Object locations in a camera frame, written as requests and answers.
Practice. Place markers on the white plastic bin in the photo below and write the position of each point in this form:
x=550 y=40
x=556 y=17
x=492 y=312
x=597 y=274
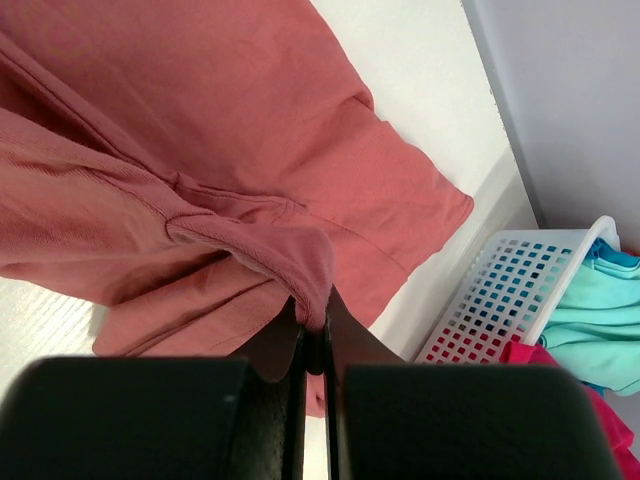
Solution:
x=510 y=292

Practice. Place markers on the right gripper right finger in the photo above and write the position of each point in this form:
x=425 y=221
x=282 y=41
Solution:
x=388 y=419

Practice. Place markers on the teal t shirt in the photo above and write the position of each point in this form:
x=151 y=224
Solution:
x=594 y=331

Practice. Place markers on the crimson red t shirt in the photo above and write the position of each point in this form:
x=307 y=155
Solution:
x=620 y=438

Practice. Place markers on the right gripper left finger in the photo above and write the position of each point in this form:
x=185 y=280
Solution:
x=239 y=417

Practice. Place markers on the salmon pink t shirt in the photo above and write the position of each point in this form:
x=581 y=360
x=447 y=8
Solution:
x=192 y=165

